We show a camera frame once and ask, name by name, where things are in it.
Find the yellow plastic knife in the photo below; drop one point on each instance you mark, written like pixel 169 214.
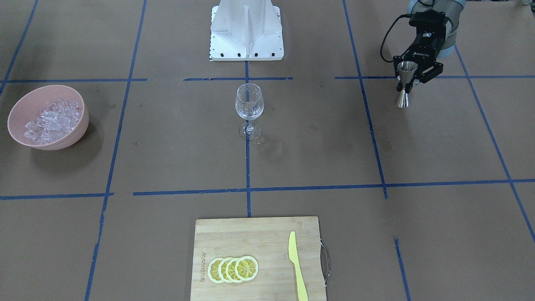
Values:
pixel 294 258

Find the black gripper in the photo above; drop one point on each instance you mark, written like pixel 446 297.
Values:
pixel 423 48

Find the clear wine glass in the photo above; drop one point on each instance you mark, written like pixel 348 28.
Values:
pixel 249 105

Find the lemon slice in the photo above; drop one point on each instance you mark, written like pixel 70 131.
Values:
pixel 246 268
pixel 230 271
pixel 222 269
pixel 213 271

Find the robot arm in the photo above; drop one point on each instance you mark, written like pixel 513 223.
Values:
pixel 452 8

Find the bamboo cutting board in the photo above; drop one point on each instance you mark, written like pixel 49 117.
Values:
pixel 266 240

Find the steel double jigger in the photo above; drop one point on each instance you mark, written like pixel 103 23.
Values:
pixel 406 72

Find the pink bowl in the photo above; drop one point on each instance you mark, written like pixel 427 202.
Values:
pixel 31 105

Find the pile of ice cubes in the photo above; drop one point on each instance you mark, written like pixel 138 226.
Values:
pixel 54 122

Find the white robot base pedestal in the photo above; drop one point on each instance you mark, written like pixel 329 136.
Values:
pixel 246 30

